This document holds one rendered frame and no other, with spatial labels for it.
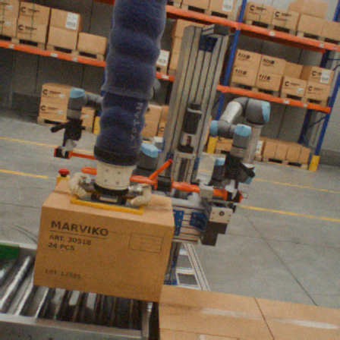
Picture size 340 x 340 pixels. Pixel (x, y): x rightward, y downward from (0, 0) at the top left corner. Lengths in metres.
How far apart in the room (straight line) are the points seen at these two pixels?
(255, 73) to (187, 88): 7.02
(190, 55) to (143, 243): 1.28
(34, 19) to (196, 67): 6.91
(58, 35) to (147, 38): 7.35
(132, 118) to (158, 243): 0.58
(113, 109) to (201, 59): 0.95
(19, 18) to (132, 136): 7.61
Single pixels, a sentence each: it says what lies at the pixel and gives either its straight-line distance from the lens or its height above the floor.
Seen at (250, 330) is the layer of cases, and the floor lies 0.54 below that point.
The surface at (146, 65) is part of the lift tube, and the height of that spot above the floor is 1.74.
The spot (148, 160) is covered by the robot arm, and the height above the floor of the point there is 1.19.
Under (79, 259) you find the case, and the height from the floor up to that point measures 0.84.
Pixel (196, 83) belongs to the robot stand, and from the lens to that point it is 2.54.
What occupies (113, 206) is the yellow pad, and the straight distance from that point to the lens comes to 1.83.
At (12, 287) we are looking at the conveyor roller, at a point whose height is 0.55.
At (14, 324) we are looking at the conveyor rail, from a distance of 1.90.
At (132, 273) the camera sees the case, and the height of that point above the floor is 0.81.
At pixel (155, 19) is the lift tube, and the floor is 1.94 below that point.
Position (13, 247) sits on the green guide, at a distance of 2.37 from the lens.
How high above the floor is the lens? 1.75
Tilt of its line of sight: 14 degrees down
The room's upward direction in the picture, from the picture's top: 12 degrees clockwise
